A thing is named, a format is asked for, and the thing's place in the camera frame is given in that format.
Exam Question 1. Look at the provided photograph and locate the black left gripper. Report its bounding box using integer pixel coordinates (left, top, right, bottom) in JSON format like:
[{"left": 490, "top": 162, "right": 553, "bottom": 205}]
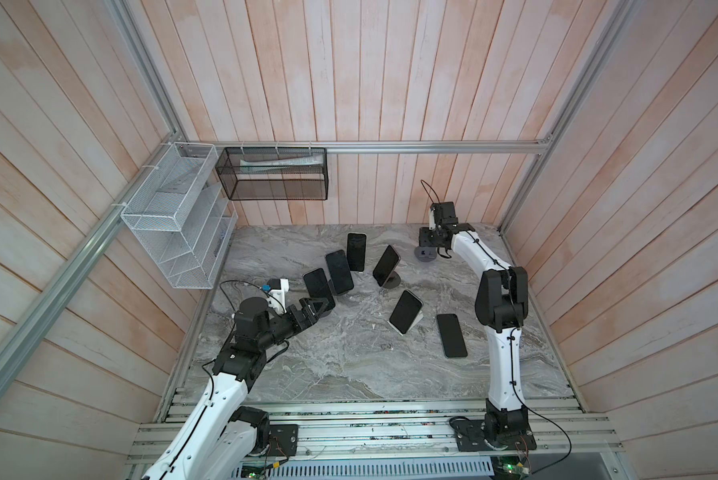
[{"left": 257, "top": 298, "right": 329, "bottom": 349}]

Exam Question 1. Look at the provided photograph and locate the black phone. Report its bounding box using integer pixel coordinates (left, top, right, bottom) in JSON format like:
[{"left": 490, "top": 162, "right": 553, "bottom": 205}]
[{"left": 436, "top": 314, "right": 468, "bottom": 358}]

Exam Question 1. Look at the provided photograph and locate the white folding stand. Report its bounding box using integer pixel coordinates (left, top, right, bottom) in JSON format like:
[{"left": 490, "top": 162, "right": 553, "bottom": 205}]
[{"left": 392, "top": 311, "right": 423, "bottom": 335}]

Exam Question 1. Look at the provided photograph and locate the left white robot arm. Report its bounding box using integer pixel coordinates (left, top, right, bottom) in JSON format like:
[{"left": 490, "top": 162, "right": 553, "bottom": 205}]
[{"left": 143, "top": 297, "right": 329, "bottom": 479}]

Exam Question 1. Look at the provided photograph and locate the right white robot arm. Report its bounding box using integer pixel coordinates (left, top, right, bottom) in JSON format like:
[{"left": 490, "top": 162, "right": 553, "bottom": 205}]
[{"left": 416, "top": 224, "right": 529, "bottom": 450}]

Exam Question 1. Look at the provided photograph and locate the green-edged phone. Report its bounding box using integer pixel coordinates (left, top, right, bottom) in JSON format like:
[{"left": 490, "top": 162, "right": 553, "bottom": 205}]
[{"left": 303, "top": 268, "right": 336, "bottom": 312}]

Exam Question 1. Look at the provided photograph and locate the grey round phone stand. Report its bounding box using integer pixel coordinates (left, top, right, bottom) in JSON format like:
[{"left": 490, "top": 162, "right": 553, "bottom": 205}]
[{"left": 414, "top": 246, "right": 438, "bottom": 263}]

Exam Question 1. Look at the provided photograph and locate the blue-edged phone on stand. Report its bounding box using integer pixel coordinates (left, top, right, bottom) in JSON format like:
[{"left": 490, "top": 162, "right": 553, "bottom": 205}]
[{"left": 325, "top": 250, "right": 354, "bottom": 295}]

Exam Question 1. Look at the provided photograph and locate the pink-edged phone on stand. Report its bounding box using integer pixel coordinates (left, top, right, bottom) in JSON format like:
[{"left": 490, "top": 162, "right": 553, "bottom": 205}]
[{"left": 372, "top": 245, "right": 400, "bottom": 288}]

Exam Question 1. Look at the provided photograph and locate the dark round stand pink phone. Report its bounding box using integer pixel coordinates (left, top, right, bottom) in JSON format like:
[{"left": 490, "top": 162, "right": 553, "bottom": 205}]
[{"left": 382, "top": 271, "right": 401, "bottom": 289}]

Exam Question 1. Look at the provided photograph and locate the white-edged phone on stand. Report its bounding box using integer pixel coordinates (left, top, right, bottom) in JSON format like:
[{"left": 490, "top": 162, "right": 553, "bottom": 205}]
[{"left": 346, "top": 233, "right": 367, "bottom": 272}]

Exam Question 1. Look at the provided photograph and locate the grey ventilation grille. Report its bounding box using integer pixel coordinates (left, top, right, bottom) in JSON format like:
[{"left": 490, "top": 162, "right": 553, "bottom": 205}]
[{"left": 262, "top": 457, "right": 495, "bottom": 480}]

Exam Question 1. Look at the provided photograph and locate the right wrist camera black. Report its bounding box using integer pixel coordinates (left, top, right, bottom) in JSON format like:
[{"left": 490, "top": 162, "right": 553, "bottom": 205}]
[{"left": 429, "top": 202, "right": 459, "bottom": 229}]

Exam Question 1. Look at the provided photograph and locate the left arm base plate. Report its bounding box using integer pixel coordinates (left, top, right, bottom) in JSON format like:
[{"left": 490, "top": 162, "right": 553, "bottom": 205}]
[{"left": 256, "top": 424, "right": 299, "bottom": 458}]

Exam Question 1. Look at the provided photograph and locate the black wire mesh basket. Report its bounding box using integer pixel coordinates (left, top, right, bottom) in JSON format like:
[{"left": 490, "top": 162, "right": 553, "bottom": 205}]
[{"left": 215, "top": 146, "right": 329, "bottom": 201}]

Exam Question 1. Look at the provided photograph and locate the white wire mesh shelf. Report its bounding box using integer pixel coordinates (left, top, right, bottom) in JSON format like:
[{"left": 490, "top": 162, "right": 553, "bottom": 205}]
[{"left": 121, "top": 142, "right": 238, "bottom": 290}]

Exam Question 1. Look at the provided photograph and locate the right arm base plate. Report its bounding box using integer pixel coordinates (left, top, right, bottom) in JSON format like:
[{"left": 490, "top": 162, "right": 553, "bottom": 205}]
[{"left": 448, "top": 416, "right": 537, "bottom": 452}]

